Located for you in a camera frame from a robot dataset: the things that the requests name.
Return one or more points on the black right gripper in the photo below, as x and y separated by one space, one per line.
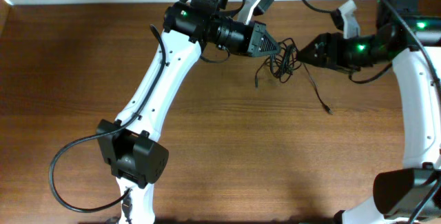
326 41

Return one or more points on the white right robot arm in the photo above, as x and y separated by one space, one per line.
409 45

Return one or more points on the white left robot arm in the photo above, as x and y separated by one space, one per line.
130 144

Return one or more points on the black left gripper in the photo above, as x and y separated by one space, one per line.
257 38

